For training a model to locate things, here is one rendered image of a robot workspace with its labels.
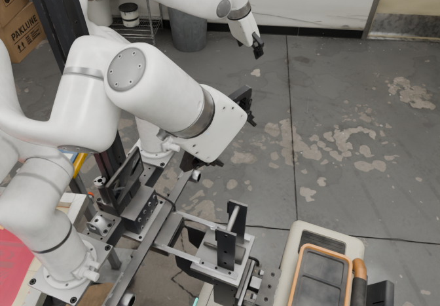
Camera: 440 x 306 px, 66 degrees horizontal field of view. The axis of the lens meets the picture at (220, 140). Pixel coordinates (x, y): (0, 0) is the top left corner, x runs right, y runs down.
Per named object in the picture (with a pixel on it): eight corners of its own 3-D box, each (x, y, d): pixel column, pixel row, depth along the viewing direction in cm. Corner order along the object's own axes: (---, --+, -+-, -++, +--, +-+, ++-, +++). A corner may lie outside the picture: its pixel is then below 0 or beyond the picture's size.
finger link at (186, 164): (173, 170, 51) (192, 173, 56) (203, 129, 50) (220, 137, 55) (168, 165, 52) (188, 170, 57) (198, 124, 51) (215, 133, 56)
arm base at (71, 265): (117, 254, 86) (102, 222, 75) (86, 303, 78) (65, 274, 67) (67, 234, 90) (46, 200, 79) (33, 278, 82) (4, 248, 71)
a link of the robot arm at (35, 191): (13, 253, 70) (-28, 211, 58) (45, 200, 79) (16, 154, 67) (57, 260, 69) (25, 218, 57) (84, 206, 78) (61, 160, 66)
